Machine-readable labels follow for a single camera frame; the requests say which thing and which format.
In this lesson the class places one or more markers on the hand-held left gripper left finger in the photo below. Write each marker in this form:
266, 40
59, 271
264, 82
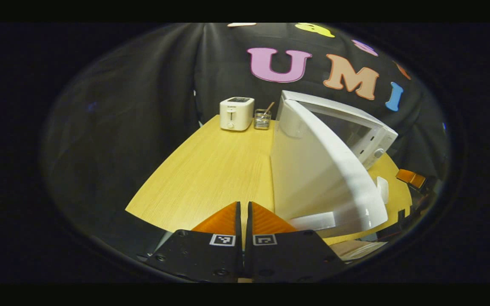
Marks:
238, 225

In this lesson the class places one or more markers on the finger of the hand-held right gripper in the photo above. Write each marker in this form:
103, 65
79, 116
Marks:
411, 178

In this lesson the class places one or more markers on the wooden stick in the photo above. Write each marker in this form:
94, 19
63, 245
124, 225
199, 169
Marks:
269, 108

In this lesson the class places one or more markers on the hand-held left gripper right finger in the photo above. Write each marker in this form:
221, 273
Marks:
249, 225

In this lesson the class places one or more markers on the black backdrop cloth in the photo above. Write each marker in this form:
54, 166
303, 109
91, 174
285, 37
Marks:
121, 127

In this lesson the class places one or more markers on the white toaster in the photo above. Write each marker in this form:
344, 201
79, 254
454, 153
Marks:
236, 114

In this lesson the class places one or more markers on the white microwave oven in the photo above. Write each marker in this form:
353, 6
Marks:
313, 170

